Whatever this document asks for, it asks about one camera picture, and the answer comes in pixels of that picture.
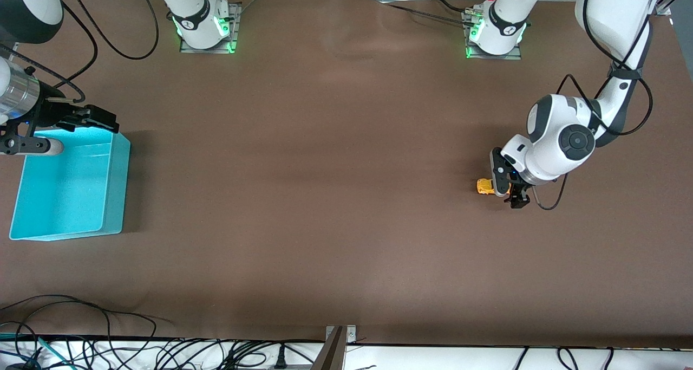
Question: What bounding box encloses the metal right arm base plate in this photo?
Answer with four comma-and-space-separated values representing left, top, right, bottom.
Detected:
180, 2, 242, 54

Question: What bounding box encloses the turquoise plastic bin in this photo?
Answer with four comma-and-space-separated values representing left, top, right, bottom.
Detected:
10, 127, 132, 242

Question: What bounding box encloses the brown table cover sheet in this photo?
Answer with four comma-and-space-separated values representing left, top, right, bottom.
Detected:
0, 0, 693, 348

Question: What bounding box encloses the black floor cable loop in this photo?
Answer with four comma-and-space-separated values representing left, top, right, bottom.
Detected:
0, 295, 113, 349

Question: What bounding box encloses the thin black table cable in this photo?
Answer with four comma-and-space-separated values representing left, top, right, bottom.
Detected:
385, 3, 467, 27

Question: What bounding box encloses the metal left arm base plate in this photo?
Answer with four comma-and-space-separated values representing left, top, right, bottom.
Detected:
463, 10, 524, 61

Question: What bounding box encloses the small metal bracket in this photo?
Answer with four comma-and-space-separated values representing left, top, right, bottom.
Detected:
325, 325, 357, 344

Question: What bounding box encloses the thick black table cable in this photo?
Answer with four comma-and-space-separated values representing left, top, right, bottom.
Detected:
425, 0, 477, 14

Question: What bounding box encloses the yellow beetle toy car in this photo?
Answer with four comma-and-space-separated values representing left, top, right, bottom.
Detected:
476, 178, 513, 196

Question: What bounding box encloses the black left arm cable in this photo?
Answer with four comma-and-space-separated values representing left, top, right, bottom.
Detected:
529, 0, 653, 211

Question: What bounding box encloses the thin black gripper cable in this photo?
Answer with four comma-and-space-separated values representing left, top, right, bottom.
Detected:
0, 2, 99, 103

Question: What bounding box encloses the long looping black arm cable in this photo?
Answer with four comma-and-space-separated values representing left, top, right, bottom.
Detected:
65, 0, 160, 61

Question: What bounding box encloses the grey camera post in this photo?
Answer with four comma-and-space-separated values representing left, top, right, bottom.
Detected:
310, 327, 347, 370

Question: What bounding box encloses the teal cable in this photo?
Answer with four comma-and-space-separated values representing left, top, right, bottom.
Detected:
0, 332, 74, 370

